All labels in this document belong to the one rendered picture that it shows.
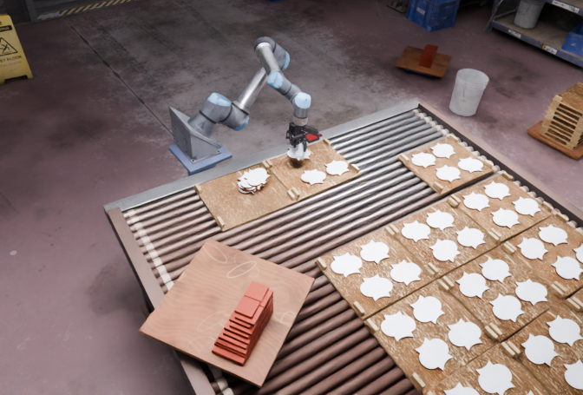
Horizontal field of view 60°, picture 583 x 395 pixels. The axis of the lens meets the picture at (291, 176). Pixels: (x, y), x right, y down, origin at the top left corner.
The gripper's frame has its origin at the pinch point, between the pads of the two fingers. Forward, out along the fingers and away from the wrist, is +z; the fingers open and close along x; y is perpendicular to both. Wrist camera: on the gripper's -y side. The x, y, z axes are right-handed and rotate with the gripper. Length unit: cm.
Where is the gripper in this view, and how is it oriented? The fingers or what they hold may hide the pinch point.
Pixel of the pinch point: (298, 153)
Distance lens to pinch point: 272.4
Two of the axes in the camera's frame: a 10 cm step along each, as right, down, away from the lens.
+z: -1.1, 7.7, 6.2
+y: -8.8, 2.2, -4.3
